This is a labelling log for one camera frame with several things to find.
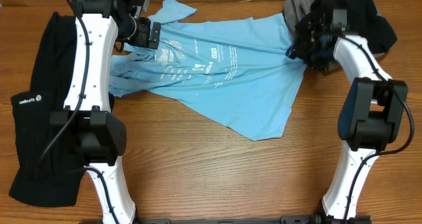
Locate light blue printed t-shirt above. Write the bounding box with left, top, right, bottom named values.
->
left=109, top=0, right=305, bottom=141

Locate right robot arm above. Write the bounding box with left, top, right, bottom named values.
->
left=287, top=0, right=411, bottom=223

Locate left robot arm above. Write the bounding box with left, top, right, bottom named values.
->
left=50, top=0, right=161, bottom=223

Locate grey folded garment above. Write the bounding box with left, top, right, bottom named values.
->
left=282, top=0, right=383, bottom=72

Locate black folded garment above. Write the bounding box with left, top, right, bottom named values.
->
left=293, top=0, right=398, bottom=55

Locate black garment with white logo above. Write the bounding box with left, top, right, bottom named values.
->
left=9, top=12, right=84, bottom=208

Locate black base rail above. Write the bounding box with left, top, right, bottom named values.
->
left=78, top=214, right=373, bottom=224

